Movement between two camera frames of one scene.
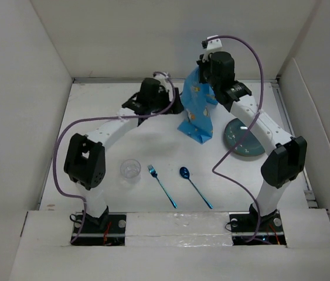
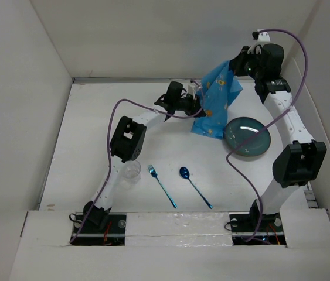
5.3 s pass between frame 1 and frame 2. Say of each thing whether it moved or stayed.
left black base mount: stayed
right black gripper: moved
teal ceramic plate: stayed
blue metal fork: stayed
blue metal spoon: stayed
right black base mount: stayed
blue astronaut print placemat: moved
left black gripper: moved
